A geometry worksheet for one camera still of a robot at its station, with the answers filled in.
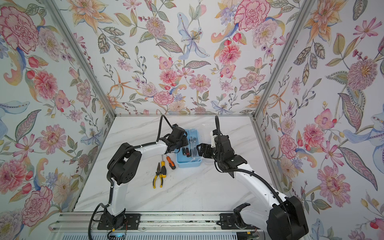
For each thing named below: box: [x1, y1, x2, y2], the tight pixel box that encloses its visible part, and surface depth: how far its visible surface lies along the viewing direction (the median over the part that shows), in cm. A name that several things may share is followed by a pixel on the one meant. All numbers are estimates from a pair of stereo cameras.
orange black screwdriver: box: [165, 154, 176, 170], surface depth 95 cm
